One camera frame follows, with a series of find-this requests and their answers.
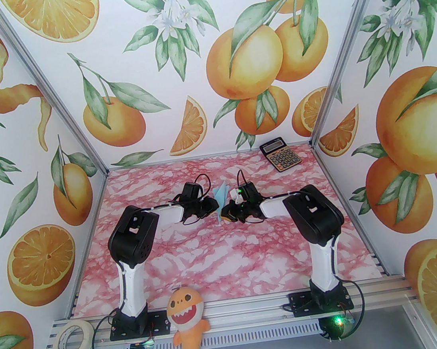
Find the orange shark plush toy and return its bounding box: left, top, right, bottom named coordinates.
left=162, top=284, right=214, bottom=349

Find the black right base cable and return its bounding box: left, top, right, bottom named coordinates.
left=319, top=281, right=371, bottom=344

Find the black left base cable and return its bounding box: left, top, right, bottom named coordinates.
left=87, top=312, right=155, bottom=349

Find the circuit board with green light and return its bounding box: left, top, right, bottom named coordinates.
left=327, top=311, right=357, bottom=331

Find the thin aluminium frame rail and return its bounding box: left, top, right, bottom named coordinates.
left=105, top=140, right=313, bottom=175

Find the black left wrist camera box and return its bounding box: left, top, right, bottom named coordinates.
left=181, top=180, right=204, bottom=203

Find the slotted grey cable tray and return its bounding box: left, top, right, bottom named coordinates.
left=92, top=314, right=325, bottom=349

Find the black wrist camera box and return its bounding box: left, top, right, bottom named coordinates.
left=239, top=182, right=259, bottom=203
left=181, top=180, right=204, bottom=203

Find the aluminium frame post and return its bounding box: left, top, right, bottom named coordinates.
left=288, top=0, right=415, bottom=150
left=0, top=0, right=110, bottom=193

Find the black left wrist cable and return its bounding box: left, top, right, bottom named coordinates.
left=194, top=172, right=214, bottom=197

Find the black brown desk calculator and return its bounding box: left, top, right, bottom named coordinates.
left=259, top=137, right=304, bottom=175

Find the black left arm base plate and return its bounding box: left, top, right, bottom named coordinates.
left=107, top=306, right=172, bottom=342

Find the wide aluminium mounting rail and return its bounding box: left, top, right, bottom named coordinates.
left=42, top=269, right=420, bottom=349

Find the black base cable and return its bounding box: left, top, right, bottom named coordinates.
left=87, top=312, right=155, bottom=349
left=319, top=281, right=371, bottom=344

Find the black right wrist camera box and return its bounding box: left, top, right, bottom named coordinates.
left=239, top=182, right=259, bottom=203

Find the cream masking tape roll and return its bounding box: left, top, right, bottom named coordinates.
left=49, top=319, right=96, bottom=349

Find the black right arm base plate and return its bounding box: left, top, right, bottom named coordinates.
left=288, top=285, right=354, bottom=318

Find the pink marble table mat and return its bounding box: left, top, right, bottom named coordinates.
left=53, top=135, right=387, bottom=322

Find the light blue paper sheet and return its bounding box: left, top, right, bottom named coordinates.
left=211, top=181, right=236, bottom=224

